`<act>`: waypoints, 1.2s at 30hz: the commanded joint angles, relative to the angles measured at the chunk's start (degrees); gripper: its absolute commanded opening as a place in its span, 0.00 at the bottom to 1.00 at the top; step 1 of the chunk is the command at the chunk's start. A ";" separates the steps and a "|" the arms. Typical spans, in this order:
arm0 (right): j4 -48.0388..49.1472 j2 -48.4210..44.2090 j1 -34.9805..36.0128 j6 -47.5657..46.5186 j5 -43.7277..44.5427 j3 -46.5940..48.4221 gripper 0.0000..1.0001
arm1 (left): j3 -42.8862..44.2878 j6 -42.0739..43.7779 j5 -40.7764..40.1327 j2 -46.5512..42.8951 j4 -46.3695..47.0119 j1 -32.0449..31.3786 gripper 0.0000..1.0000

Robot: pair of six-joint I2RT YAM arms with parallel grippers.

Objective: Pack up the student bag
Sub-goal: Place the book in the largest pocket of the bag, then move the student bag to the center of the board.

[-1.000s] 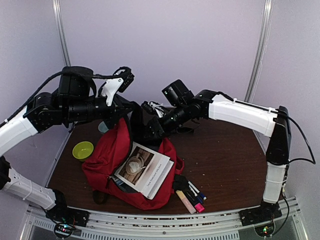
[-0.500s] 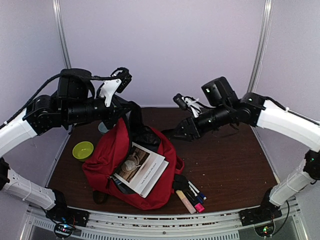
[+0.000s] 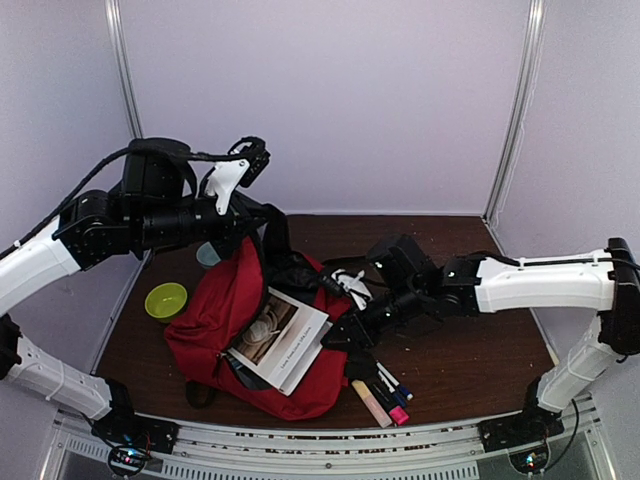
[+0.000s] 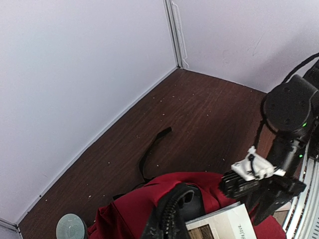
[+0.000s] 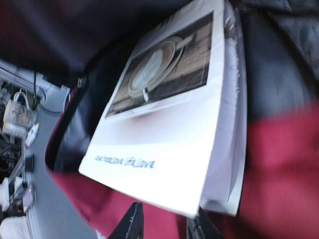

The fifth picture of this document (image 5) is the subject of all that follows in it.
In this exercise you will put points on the white papers sheet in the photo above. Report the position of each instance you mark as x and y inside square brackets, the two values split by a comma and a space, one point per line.
[173, 133]

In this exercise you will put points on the white patterned mug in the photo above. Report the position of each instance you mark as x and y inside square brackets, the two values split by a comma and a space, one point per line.
[19, 114]

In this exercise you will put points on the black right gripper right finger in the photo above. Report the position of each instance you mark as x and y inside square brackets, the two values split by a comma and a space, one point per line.
[201, 227]

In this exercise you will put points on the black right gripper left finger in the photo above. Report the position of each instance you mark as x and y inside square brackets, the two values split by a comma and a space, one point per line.
[131, 225]

